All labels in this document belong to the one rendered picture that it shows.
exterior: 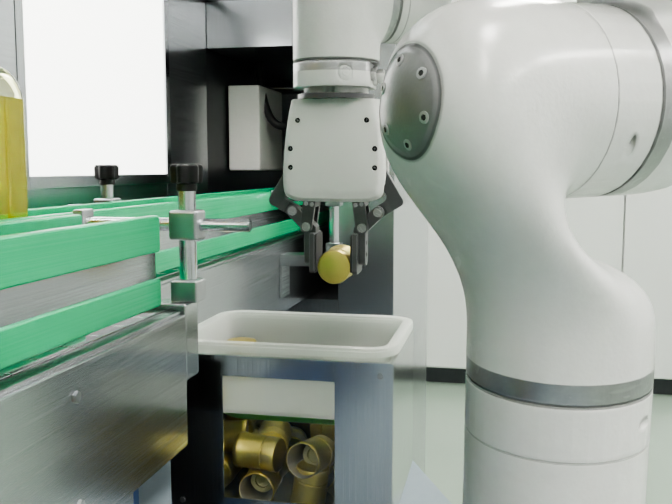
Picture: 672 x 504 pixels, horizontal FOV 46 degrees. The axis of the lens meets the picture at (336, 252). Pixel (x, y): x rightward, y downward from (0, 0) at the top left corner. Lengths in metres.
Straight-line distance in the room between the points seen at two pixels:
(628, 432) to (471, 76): 0.24
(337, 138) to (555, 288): 0.35
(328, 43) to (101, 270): 0.30
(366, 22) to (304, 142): 0.13
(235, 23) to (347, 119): 0.89
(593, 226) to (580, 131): 3.85
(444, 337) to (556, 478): 3.87
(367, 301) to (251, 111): 0.48
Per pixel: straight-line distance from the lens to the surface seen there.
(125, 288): 0.66
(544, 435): 0.51
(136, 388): 0.65
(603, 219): 4.31
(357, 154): 0.76
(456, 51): 0.44
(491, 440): 0.53
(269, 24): 1.61
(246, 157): 1.73
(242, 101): 1.74
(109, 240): 0.63
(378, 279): 1.55
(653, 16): 0.53
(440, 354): 4.40
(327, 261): 0.79
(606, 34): 0.49
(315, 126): 0.77
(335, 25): 0.76
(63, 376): 0.55
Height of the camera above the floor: 1.18
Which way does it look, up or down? 6 degrees down
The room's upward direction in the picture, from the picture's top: straight up
